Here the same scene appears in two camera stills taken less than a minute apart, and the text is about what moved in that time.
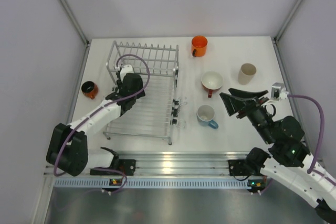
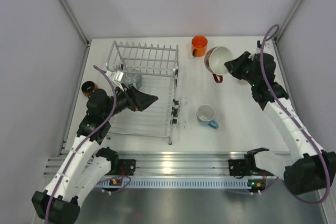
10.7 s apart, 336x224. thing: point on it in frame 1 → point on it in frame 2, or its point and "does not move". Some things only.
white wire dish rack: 150,116 does not move
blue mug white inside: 205,114 does not move
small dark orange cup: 90,89 does not move
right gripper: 235,100 → 234,65
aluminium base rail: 183,164 does not move
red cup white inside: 211,81 → 214,59
